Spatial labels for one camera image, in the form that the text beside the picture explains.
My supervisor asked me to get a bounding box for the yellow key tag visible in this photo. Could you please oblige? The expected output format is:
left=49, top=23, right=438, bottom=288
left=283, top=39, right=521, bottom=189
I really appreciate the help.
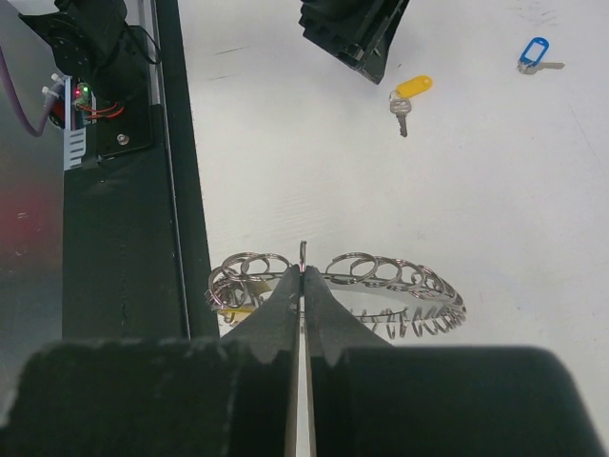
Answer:
left=220, top=283, right=271, bottom=328

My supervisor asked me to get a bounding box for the left white cable duct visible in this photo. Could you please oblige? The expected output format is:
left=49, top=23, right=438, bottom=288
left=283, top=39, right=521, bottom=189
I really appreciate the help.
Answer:
left=63, top=76, right=87, bottom=171

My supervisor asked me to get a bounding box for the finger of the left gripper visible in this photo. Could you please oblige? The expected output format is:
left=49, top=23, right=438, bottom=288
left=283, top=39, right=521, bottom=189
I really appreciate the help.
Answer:
left=337, top=0, right=409, bottom=85

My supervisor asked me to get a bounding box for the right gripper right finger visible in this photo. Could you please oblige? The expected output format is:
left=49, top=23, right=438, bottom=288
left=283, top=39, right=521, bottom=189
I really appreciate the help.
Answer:
left=303, top=268, right=605, bottom=456

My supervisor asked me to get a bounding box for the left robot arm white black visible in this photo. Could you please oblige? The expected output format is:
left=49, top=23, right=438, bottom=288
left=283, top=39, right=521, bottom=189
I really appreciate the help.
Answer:
left=18, top=1, right=408, bottom=103

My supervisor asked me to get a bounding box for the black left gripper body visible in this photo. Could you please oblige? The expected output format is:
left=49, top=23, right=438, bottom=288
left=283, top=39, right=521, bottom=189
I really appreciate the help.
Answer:
left=299, top=1, right=380, bottom=57

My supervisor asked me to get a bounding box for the blue tagged key on table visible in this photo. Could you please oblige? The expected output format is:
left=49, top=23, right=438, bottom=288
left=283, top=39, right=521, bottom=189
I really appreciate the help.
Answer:
left=517, top=36, right=565, bottom=75

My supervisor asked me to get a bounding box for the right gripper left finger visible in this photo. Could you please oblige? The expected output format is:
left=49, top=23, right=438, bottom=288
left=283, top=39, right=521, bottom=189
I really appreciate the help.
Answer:
left=1, top=267, right=301, bottom=456

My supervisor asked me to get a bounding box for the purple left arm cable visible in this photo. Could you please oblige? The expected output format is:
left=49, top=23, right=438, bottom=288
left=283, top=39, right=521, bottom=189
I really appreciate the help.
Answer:
left=0, top=45, right=63, bottom=138

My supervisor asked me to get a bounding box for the large metal keyring with rings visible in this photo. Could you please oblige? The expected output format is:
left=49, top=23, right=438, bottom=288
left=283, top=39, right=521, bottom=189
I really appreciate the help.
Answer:
left=205, top=251, right=467, bottom=341

